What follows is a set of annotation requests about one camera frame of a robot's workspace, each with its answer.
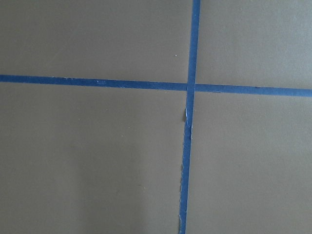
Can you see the blue tape line lengthwise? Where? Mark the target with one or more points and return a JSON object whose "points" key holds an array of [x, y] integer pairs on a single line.
{"points": [[189, 112]]}

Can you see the blue tape line crosswise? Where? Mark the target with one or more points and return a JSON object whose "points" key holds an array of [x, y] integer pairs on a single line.
{"points": [[211, 88]]}

